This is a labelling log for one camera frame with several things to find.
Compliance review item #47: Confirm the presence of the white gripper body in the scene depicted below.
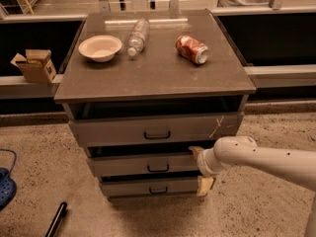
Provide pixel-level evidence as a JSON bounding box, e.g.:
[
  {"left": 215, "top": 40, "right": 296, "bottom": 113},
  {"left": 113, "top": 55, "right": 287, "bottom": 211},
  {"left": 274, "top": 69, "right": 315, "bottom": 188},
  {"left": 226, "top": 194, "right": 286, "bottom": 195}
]
[{"left": 197, "top": 148, "right": 224, "bottom": 177}]

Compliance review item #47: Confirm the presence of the grey bottom drawer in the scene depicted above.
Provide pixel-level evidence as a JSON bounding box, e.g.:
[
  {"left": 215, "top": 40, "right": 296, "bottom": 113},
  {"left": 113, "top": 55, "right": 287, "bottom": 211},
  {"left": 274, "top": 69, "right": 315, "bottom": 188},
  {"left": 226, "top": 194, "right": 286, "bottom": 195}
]
[{"left": 100, "top": 177, "right": 198, "bottom": 198}]

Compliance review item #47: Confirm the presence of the grey top drawer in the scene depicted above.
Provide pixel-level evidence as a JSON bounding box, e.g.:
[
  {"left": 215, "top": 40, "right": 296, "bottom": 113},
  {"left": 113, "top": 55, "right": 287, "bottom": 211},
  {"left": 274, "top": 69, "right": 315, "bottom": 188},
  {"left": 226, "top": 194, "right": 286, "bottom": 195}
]
[{"left": 69, "top": 112, "right": 244, "bottom": 147}]

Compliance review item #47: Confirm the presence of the white paper bowl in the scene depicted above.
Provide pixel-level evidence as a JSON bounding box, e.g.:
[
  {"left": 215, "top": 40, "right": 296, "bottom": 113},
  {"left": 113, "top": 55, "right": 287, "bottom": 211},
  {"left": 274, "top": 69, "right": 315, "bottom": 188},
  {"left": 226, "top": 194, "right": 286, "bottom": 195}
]
[{"left": 78, "top": 36, "right": 122, "bottom": 62}]

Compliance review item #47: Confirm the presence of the clear plastic water bottle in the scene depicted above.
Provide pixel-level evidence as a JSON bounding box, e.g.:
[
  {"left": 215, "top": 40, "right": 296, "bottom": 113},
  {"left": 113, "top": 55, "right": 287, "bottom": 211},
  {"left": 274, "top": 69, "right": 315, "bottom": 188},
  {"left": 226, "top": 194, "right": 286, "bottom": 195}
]
[{"left": 127, "top": 19, "right": 150, "bottom": 56}]

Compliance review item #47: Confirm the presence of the grey drawer cabinet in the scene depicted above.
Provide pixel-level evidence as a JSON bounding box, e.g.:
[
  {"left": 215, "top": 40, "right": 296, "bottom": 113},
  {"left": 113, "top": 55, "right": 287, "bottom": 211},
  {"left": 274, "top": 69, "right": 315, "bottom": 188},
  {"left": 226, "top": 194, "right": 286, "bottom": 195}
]
[{"left": 54, "top": 10, "right": 256, "bottom": 185}]

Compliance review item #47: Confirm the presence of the grey drawer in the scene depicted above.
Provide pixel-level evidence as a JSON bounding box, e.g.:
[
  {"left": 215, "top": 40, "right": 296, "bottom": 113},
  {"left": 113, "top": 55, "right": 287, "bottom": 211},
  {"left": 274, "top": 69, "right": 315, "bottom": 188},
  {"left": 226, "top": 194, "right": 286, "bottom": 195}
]
[
  {"left": 100, "top": 177, "right": 198, "bottom": 198},
  {"left": 87, "top": 152, "right": 198, "bottom": 177},
  {"left": 69, "top": 112, "right": 244, "bottom": 147}
]

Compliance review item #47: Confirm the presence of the red crushed soda can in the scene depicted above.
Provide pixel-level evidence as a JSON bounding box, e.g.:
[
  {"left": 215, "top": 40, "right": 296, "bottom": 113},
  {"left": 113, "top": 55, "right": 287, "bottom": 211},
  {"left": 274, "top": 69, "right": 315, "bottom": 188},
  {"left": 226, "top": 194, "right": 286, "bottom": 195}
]
[{"left": 176, "top": 35, "right": 209, "bottom": 65}]

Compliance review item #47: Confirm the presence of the black cylindrical bar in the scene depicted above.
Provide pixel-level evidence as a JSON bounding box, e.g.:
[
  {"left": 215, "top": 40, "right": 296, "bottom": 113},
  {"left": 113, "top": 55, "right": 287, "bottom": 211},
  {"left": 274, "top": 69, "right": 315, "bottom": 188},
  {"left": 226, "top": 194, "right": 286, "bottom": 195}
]
[{"left": 45, "top": 201, "right": 67, "bottom": 237}]

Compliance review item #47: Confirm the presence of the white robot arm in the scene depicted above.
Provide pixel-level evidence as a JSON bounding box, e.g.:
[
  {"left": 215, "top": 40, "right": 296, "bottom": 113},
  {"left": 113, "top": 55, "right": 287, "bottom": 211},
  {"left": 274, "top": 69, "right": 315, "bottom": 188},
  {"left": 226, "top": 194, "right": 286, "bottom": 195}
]
[{"left": 189, "top": 136, "right": 316, "bottom": 197}]

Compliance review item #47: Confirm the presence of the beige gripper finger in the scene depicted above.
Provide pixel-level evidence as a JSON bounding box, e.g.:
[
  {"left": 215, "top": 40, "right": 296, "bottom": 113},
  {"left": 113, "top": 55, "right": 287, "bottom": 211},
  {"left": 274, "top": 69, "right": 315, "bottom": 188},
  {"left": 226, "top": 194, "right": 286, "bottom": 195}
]
[
  {"left": 197, "top": 176, "right": 215, "bottom": 197},
  {"left": 189, "top": 146, "right": 203, "bottom": 158}
]

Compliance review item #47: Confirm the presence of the blue device with cable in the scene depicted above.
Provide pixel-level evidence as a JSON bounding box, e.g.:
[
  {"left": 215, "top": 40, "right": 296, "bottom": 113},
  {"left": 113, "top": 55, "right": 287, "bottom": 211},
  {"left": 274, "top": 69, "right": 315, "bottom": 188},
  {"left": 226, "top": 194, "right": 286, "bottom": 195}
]
[{"left": 0, "top": 148, "right": 17, "bottom": 210}]

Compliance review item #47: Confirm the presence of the open cardboard box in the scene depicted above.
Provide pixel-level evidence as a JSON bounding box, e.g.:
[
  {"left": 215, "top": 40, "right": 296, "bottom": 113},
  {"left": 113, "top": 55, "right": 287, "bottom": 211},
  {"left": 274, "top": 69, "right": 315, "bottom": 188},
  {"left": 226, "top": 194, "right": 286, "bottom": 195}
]
[{"left": 11, "top": 49, "right": 56, "bottom": 83}]

